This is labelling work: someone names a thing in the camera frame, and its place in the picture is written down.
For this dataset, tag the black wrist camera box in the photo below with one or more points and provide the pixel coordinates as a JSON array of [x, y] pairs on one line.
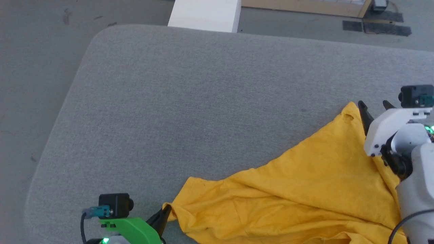
[[412, 95], [117, 205]]

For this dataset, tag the dark floor tape under foot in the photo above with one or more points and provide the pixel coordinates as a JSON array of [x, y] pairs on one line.
[[386, 16]]

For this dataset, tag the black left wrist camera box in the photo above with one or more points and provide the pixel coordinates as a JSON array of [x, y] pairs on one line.
[[117, 205]]

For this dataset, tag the small black floor tape patch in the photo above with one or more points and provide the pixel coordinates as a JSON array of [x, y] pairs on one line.
[[353, 25]]

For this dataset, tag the grey metal partition foot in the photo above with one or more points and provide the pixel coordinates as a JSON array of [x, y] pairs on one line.
[[379, 4]]

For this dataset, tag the white rectangular box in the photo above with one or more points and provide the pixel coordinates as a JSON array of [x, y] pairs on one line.
[[205, 15]]

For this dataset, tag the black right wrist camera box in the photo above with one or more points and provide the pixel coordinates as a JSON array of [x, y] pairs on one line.
[[412, 95]]

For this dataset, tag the yellow printed t-shirt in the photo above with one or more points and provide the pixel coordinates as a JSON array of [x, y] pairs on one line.
[[305, 186]]

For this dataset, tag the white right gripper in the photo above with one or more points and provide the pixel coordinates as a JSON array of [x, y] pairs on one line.
[[383, 128]]

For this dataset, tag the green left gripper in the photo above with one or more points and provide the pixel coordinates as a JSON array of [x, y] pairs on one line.
[[135, 232]]

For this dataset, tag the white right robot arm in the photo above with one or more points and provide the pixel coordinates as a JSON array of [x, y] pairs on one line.
[[417, 189]]

